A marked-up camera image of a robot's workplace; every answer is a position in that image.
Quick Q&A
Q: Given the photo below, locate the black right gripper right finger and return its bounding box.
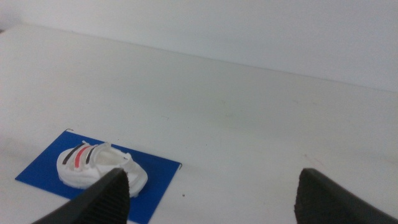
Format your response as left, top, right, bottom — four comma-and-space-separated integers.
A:
294, 167, 398, 224

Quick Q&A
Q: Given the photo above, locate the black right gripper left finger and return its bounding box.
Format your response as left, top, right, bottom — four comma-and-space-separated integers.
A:
30, 167, 131, 224

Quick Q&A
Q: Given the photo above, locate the white shoe with stripes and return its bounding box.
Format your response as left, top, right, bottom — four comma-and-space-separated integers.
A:
56, 141, 149, 198

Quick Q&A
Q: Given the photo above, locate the blue rectangular mat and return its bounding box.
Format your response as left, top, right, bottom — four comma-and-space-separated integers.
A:
14, 129, 182, 224

